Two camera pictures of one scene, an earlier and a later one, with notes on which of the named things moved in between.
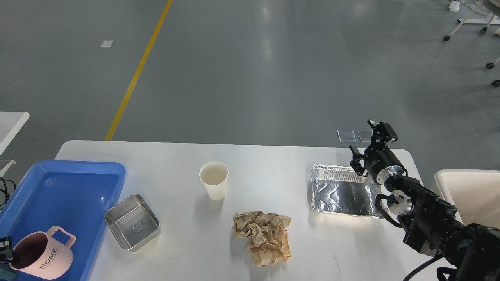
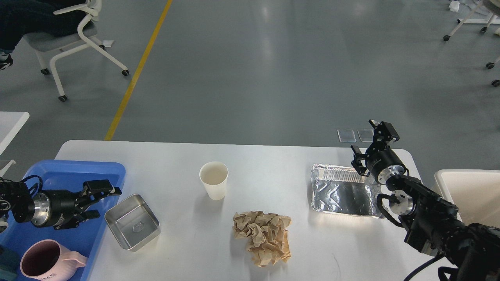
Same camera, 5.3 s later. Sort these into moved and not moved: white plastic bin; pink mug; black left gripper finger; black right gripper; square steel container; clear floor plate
Moved: pink mug; black left gripper finger
Not moved: black right gripper; white plastic bin; clear floor plate; square steel container
